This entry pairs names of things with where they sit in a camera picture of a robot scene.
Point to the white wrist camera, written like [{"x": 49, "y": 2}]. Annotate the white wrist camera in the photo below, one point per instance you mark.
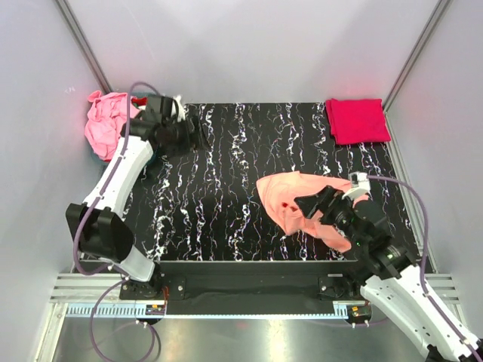
[
  {"x": 177, "y": 109},
  {"x": 360, "y": 185}
]

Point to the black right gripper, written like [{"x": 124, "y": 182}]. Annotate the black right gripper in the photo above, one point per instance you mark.
[{"x": 333, "y": 197}]

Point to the light pink t-shirt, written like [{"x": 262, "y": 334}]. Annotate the light pink t-shirt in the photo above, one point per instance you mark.
[{"x": 106, "y": 117}]

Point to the salmon orange t-shirt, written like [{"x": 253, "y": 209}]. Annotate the salmon orange t-shirt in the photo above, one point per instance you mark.
[{"x": 277, "y": 193}]

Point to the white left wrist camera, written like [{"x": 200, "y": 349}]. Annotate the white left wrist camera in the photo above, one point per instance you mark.
[{"x": 177, "y": 109}]

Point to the red garment in basket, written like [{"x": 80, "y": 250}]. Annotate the red garment in basket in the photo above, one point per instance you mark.
[{"x": 139, "y": 101}]

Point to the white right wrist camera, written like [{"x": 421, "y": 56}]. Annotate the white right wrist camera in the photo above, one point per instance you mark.
[{"x": 360, "y": 185}]

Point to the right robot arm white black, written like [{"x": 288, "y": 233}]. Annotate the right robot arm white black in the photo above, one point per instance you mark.
[{"x": 391, "y": 279}]

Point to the left corner aluminium post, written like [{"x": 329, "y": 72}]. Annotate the left corner aluminium post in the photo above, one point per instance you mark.
[{"x": 80, "y": 38}]

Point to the folded magenta t-shirt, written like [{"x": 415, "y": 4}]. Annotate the folded magenta t-shirt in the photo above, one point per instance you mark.
[{"x": 357, "y": 121}]

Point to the corner aluminium post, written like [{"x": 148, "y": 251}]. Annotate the corner aluminium post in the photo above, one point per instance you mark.
[
  {"x": 80, "y": 38},
  {"x": 435, "y": 18}
]

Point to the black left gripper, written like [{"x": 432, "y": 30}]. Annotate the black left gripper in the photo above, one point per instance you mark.
[{"x": 197, "y": 139}]

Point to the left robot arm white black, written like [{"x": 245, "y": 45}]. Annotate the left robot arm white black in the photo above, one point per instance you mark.
[{"x": 96, "y": 224}]

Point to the right corner aluminium post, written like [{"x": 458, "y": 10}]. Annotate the right corner aluminium post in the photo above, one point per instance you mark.
[{"x": 435, "y": 18}]

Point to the aluminium frame rail front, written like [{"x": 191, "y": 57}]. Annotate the aluminium frame rail front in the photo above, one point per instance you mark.
[{"x": 103, "y": 298}]

